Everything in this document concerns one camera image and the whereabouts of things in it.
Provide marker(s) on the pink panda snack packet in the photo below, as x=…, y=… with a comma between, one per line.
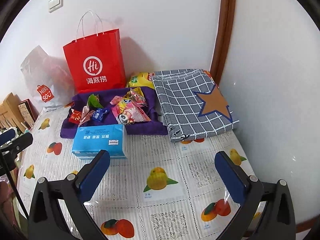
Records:
x=132, y=115

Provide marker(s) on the blue tissue pack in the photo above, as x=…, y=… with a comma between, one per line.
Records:
x=89, y=140

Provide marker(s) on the small pink candy packet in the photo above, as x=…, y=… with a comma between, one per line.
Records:
x=116, y=100

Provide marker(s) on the red small snack packet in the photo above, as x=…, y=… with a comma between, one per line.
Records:
x=75, y=117

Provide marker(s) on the blue small snack packet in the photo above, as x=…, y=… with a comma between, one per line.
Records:
x=100, y=114

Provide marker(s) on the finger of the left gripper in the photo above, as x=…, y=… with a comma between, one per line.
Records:
x=18, y=145
x=7, y=137

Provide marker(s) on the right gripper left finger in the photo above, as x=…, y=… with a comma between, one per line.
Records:
x=90, y=176

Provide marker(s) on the grey checked star cloth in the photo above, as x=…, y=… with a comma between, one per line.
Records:
x=192, y=105

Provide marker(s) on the white wall switch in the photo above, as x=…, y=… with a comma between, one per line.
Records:
x=53, y=5

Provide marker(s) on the white Miniso plastic bag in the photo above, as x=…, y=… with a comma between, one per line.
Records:
x=47, y=79

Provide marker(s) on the green snack packet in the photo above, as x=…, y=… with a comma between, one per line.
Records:
x=93, y=102

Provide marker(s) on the yellow chips bag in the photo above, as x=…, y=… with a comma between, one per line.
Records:
x=142, y=79

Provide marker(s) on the red Haidilao paper bag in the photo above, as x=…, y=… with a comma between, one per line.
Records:
x=96, y=61

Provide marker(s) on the brown wooden door frame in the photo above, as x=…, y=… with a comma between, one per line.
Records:
x=223, y=38

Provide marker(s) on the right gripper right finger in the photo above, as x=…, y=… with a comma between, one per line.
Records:
x=233, y=177

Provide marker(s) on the pink yellow snack packet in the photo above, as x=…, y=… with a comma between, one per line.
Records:
x=124, y=104

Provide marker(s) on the wooden furniture at left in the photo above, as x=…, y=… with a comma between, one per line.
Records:
x=11, y=115

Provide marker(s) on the yellow triangular snack packet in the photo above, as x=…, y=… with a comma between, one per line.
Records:
x=136, y=95

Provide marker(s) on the pink strawberry snack packet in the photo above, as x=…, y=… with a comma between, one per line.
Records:
x=86, y=115

